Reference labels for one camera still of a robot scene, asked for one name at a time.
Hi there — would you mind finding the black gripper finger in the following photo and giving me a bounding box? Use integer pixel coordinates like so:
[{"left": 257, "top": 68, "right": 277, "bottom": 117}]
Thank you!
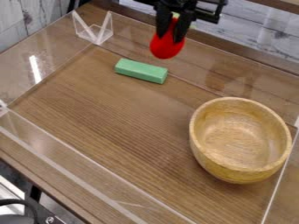
[
  {"left": 172, "top": 5, "right": 196, "bottom": 43},
  {"left": 154, "top": 3, "right": 173, "bottom": 38}
]

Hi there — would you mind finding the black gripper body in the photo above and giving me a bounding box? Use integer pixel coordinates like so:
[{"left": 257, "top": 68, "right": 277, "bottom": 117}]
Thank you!
[{"left": 136, "top": 0, "right": 228, "bottom": 24}]

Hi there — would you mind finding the red plush fruit green leaf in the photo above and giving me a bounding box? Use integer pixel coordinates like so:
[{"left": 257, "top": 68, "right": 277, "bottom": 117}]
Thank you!
[{"left": 149, "top": 14, "right": 185, "bottom": 60}]

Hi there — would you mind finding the light wooden bowl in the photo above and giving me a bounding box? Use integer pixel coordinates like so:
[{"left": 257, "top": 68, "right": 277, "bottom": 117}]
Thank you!
[{"left": 189, "top": 97, "right": 292, "bottom": 184}]

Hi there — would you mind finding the green rectangular block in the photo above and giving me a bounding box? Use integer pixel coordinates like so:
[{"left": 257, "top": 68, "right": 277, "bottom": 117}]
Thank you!
[{"left": 114, "top": 59, "right": 168, "bottom": 84}]

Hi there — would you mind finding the black table leg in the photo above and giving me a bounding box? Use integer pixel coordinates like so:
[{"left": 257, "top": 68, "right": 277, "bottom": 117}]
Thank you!
[{"left": 29, "top": 185, "right": 42, "bottom": 202}]

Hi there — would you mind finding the black device bottom left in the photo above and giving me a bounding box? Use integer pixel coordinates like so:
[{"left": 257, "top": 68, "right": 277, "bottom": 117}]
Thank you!
[{"left": 0, "top": 199, "right": 66, "bottom": 224}]

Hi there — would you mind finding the clear acrylic corner bracket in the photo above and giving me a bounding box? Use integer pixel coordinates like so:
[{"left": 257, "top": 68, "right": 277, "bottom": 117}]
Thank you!
[{"left": 70, "top": 11, "right": 113, "bottom": 46}]

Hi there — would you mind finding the clear acrylic tray wall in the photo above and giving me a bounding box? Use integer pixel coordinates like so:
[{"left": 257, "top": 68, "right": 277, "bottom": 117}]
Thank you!
[{"left": 0, "top": 101, "right": 196, "bottom": 224}]

